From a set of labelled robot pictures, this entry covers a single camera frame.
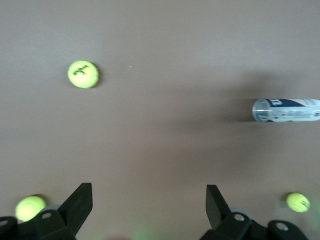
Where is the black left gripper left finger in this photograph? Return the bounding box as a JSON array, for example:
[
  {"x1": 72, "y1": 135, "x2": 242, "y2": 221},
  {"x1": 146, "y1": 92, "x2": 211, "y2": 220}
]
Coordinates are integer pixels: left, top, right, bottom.
[{"x1": 0, "y1": 182, "x2": 94, "y2": 240}]

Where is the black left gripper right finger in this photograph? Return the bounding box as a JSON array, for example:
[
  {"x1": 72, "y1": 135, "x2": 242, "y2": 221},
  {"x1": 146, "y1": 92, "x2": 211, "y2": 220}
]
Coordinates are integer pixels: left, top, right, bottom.
[{"x1": 199, "y1": 184, "x2": 310, "y2": 240}]

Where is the clear tennis ball can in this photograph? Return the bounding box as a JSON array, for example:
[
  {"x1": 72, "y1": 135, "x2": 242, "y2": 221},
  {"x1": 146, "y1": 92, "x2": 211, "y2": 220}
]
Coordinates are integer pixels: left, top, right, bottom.
[{"x1": 251, "y1": 97, "x2": 320, "y2": 123}]

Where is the yellow tennis ball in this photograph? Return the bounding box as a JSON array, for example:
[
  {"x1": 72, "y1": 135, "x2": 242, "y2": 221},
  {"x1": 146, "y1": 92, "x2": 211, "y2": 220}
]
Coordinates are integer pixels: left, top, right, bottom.
[
  {"x1": 67, "y1": 60, "x2": 100, "y2": 89},
  {"x1": 14, "y1": 195, "x2": 47, "y2": 223},
  {"x1": 285, "y1": 192, "x2": 311, "y2": 214}
]

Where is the brown table mat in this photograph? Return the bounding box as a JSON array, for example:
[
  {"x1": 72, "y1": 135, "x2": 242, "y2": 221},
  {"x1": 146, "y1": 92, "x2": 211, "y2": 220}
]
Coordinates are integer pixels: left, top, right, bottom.
[{"x1": 0, "y1": 0, "x2": 320, "y2": 240}]

